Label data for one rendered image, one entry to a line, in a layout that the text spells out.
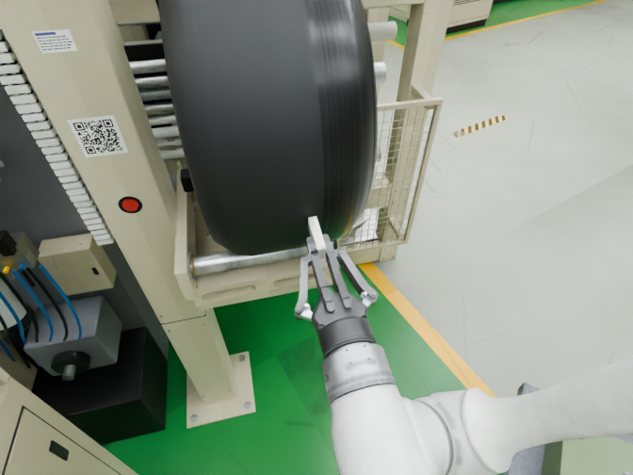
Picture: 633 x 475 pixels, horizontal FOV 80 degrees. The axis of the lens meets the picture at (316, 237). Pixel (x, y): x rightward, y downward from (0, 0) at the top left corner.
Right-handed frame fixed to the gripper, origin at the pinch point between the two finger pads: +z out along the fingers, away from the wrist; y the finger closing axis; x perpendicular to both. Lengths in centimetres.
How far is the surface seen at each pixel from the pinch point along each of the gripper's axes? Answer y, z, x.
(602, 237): -187, 52, 121
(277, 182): 5.4, 4.4, -9.8
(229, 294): 18.3, 10.4, 31.8
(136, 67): 32, 65, 3
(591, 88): -326, 222, 145
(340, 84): -5.3, 10.3, -21.3
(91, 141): 35.7, 25.3, -5.6
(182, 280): 26.9, 10.0, 21.2
